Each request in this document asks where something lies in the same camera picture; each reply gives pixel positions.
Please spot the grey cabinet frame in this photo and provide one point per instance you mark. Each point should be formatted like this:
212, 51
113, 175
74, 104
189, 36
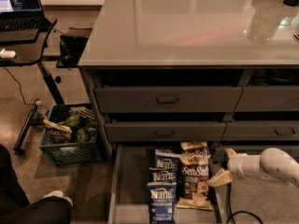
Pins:
99, 77

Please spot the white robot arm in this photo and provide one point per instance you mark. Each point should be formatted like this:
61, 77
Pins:
272, 165

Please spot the top right grey drawer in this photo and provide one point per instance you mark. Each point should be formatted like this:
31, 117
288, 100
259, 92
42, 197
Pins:
269, 99

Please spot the front blue kettle chip bag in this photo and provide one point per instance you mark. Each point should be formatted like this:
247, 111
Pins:
162, 199

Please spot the open bottom left drawer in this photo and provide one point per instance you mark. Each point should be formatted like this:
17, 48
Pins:
129, 201

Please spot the black laptop stand desk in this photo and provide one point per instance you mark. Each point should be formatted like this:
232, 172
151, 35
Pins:
30, 54

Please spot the top left grey drawer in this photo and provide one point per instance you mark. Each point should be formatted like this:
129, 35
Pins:
167, 99

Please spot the black device on stool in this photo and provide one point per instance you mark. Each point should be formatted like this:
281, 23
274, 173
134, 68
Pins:
72, 45

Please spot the person's dark trouser leg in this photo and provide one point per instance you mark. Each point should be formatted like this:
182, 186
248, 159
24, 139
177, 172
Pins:
15, 207

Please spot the white shoe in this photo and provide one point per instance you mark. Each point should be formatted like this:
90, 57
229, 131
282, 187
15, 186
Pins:
58, 194

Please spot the black laptop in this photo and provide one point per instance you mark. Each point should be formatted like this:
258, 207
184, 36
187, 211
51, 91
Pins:
20, 15

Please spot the green chip bag in crate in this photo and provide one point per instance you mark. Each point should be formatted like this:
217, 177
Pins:
83, 128

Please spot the rear blue kettle chip bag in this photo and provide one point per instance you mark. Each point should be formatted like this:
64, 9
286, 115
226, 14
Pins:
165, 159

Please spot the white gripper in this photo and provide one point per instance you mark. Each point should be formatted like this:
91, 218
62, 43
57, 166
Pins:
235, 165

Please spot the green plastic crate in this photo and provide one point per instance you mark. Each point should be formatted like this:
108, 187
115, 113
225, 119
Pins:
72, 153

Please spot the brown chip bag in crate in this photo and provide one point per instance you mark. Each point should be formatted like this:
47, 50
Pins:
57, 133

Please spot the brown sea salt chip bag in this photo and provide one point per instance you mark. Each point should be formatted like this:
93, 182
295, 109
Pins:
194, 148
194, 177

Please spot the blue kettle chip bag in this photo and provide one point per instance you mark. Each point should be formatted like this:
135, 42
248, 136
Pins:
162, 199
165, 159
162, 175

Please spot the middle right grey drawer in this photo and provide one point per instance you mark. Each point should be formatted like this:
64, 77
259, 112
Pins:
261, 131

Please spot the middle left grey drawer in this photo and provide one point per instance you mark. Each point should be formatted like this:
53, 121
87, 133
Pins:
164, 131

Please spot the middle blue kettle chip bag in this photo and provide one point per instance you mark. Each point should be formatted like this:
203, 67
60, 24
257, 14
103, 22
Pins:
162, 175

